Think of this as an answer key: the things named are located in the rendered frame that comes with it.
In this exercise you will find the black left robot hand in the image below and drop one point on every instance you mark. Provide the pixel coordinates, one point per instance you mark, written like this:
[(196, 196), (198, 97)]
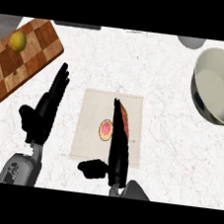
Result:
[(42, 115)]

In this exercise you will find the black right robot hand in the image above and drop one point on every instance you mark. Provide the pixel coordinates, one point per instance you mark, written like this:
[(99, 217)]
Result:
[(118, 151)]

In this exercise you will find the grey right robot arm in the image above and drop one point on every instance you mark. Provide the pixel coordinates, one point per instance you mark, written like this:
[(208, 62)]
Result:
[(129, 190)]

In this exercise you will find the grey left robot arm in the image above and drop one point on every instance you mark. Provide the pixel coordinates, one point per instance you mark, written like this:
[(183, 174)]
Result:
[(22, 167)]

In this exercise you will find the beige square placemat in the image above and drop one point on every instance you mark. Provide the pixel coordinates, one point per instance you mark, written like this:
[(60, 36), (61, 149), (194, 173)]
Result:
[(94, 125)]

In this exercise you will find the large pale grey bowl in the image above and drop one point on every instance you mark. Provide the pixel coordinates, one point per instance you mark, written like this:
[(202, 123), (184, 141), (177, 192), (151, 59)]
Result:
[(219, 89)]

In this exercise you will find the reddish brown oblong food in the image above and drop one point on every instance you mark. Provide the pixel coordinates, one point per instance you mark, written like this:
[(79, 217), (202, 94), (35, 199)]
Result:
[(125, 120)]

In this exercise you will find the checkered wooden cutting board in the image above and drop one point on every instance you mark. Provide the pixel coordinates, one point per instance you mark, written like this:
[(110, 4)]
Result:
[(19, 58)]

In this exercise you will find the yellow lemon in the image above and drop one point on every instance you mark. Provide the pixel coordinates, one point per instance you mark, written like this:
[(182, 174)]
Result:
[(18, 41)]

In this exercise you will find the grey curved appliance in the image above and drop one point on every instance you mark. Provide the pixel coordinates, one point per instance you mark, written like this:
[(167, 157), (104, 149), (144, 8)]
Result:
[(5, 26)]

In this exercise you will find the small grey round object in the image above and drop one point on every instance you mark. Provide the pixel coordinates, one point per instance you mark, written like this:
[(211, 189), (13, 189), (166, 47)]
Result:
[(191, 42)]

